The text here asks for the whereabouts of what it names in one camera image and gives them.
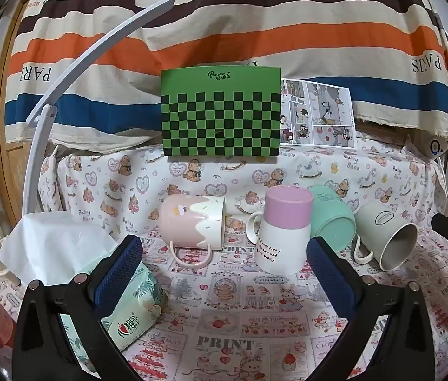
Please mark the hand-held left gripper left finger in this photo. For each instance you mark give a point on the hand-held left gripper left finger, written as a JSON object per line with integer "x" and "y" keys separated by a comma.
{"x": 120, "y": 272}

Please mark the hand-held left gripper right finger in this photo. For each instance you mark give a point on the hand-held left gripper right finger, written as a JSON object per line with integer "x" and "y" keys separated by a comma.
{"x": 332, "y": 281}

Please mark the grey white cup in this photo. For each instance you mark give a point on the grey white cup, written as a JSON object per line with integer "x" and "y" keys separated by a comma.
{"x": 386, "y": 232}

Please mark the mint green cup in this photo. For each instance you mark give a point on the mint green cup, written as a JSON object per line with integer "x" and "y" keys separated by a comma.
{"x": 333, "y": 218}

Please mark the pink and white cup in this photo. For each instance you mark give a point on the pink and white cup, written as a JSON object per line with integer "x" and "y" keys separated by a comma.
{"x": 283, "y": 234}

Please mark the pink cup with white drip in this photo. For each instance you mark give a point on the pink cup with white drip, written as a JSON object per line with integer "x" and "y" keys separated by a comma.
{"x": 190, "y": 222}

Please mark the green tissue pack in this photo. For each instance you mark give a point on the green tissue pack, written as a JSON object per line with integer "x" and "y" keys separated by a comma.
{"x": 136, "y": 305}

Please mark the white round device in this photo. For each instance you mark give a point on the white round device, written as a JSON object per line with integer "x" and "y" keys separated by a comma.
{"x": 435, "y": 147}

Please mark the white tissue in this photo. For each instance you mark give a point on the white tissue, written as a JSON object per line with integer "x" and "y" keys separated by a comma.
{"x": 57, "y": 242}

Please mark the bear printed cloth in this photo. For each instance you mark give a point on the bear printed cloth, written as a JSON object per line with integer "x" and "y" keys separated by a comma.
{"x": 136, "y": 178}

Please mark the pink printed tablecloth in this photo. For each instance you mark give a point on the pink printed tablecloth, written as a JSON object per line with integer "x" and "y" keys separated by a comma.
{"x": 228, "y": 317}

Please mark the wooden cabinet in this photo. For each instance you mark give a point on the wooden cabinet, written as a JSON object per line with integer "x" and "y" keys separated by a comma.
{"x": 15, "y": 166}

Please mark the comic strip sheet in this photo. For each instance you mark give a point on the comic strip sheet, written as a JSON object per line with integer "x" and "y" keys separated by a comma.
{"x": 319, "y": 115}

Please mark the green checkered box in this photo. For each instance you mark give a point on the green checkered box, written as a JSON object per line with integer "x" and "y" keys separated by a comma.
{"x": 220, "y": 115}

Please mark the striped cloth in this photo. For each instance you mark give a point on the striped cloth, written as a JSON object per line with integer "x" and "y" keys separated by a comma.
{"x": 247, "y": 20}

